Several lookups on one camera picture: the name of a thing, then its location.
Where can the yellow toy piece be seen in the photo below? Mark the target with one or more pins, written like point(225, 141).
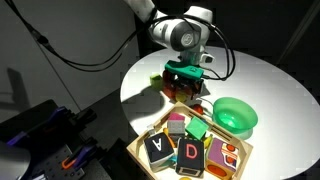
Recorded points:
point(185, 178)

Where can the teal toy piece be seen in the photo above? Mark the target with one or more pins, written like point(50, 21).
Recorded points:
point(173, 160)

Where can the black block letter A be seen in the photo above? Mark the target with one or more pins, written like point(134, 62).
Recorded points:
point(158, 150)

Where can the orange toy stick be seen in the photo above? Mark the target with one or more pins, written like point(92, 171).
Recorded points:
point(169, 137)

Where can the green translucent plastic bowl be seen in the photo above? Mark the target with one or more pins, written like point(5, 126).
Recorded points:
point(233, 116)

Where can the pink toy block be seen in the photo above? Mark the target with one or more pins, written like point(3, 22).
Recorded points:
point(176, 117)

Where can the wooden tray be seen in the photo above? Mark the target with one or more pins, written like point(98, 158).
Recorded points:
point(135, 151)

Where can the lime green small cube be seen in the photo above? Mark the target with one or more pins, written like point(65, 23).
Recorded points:
point(156, 81)

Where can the yellow ball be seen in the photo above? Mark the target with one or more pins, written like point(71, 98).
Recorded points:
point(181, 97)

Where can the red toy strawberry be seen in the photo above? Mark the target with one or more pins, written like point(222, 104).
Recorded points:
point(198, 109)

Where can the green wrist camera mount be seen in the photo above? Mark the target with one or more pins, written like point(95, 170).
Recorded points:
point(183, 70)

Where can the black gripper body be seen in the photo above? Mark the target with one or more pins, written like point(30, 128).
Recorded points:
point(186, 82)

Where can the grey metal pole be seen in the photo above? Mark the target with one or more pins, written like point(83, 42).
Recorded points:
point(301, 28)

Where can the small grey patterned cube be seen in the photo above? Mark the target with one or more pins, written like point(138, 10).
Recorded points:
point(151, 130)

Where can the white rounded housing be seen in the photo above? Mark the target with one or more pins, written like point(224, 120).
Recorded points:
point(13, 161)

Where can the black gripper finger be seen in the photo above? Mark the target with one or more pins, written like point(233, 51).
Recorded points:
point(171, 87)
point(197, 90)

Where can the black perforated breadboard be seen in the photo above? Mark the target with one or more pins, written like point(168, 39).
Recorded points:
point(56, 163)

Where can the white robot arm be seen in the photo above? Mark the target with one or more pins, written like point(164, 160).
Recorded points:
point(180, 33)

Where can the purple clamp orange tip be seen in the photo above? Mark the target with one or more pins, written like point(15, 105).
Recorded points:
point(58, 113)
point(78, 156)

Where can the orange cube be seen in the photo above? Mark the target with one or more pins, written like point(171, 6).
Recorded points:
point(170, 90)

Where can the green toy block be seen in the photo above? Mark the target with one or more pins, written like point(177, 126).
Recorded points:
point(197, 128)

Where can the yellow toy banana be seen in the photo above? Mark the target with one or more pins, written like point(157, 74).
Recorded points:
point(208, 141)

